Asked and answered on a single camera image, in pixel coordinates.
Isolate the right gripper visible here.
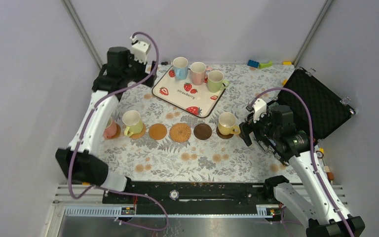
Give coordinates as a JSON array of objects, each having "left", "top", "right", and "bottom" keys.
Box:
[{"left": 239, "top": 108, "right": 280, "bottom": 146}]

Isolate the yellow mug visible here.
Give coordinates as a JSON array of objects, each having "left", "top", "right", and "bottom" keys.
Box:
[{"left": 218, "top": 112, "right": 240, "bottom": 135}]

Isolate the blue mug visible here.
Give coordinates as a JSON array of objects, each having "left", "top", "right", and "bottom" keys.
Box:
[{"left": 172, "top": 57, "right": 189, "bottom": 80}]

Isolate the yellow-green mug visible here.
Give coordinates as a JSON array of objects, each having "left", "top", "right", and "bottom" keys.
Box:
[{"left": 122, "top": 110, "right": 143, "bottom": 137}]

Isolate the green mug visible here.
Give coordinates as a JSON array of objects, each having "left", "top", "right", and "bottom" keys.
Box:
[{"left": 207, "top": 70, "right": 230, "bottom": 93}]

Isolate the pink mug front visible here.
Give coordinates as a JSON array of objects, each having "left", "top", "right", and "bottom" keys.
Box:
[{"left": 103, "top": 117, "right": 117, "bottom": 140}]

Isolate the pink mug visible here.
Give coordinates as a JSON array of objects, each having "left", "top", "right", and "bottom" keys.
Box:
[
  {"left": 189, "top": 62, "right": 213, "bottom": 85},
  {"left": 103, "top": 117, "right": 117, "bottom": 140}
]

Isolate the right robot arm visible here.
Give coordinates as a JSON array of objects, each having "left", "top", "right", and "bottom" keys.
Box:
[{"left": 239, "top": 104, "right": 365, "bottom": 237}]

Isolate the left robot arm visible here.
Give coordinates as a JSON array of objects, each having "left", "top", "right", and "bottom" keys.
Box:
[{"left": 55, "top": 43, "right": 157, "bottom": 203}]

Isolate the dark wooden coaster under mug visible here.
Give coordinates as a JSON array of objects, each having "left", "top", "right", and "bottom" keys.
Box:
[{"left": 216, "top": 126, "right": 234, "bottom": 139}]

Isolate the small dark wooden coaster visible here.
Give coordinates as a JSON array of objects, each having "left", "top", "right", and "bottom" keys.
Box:
[{"left": 193, "top": 123, "right": 212, "bottom": 140}]

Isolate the light bamboo coaster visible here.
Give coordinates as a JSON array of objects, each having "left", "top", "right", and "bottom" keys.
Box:
[{"left": 149, "top": 123, "right": 167, "bottom": 140}]

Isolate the tan woven coaster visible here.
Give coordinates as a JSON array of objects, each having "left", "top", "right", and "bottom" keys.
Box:
[{"left": 129, "top": 123, "right": 146, "bottom": 140}]

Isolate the leftmost light wooden coaster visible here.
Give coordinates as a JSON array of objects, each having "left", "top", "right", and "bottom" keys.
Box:
[{"left": 111, "top": 124, "right": 121, "bottom": 139}]

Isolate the woven rattan coaster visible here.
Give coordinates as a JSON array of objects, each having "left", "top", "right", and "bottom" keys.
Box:
[{"left": 169, "top": 123, "right": 191, "bottom": 143}]

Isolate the pink mug back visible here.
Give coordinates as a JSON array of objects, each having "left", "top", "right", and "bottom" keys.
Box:
[{"left": 189, "top": 62, "right": 213, "bottom": 85}]

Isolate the strawberry print tray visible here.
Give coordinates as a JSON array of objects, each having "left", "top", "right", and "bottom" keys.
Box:
[{"left": 152, "top": 67, "right": 225, "bottom": 118}]

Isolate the floral tablecloth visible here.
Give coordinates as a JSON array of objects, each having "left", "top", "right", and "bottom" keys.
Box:
[{"left": 97, "top": 65, "right": 300, "bottom": 183}]

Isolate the green toy brick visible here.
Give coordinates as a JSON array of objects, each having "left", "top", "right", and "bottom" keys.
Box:
[{"left": 259, "top": 61, "right": 273, "bottom": 69}]

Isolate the blue toy brick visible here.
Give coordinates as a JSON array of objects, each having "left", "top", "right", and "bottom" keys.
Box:
[{"left": 247, "top": 60, "right": 260, "bottom": 68}]

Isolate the yellow toy brick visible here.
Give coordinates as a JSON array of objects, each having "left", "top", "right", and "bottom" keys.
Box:
[{"left": 282, "top": 61, "right": 292, "bottom": 66}]

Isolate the loose poker chip right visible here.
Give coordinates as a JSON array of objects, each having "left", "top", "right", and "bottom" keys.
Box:
[{"left": 315, "top": 149, "right": 324, "bottom": 159}]

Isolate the black poker chip case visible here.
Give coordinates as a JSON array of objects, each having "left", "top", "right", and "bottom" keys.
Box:
[{"left": 266, "top": 68, "right": 355, "bottom": 150}]

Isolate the white poker chip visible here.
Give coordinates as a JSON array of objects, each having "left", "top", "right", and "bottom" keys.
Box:
[{"left": 169, "top": 190, "right": 179, "bottom": 200}]

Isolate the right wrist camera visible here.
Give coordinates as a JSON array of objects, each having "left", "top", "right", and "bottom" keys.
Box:
[{"left": 247, "top": 98, "right": 267, "bottom": 123}]

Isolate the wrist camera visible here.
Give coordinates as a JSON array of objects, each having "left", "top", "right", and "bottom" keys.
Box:
[
  {"left": 130, "top": 36, "right": 151, "bottom": 64},
  {"left": 247, "top": 98, "right": 267, "bottom": 123}
]

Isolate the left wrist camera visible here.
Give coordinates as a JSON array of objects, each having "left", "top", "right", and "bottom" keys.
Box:
[{"left": 130, "top": 36, "right": 151, "bottom": 64}]

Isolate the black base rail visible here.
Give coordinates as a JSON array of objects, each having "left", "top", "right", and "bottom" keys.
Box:
[{"left": 102, "top": 181, "right": 282, "bottom": 217}]

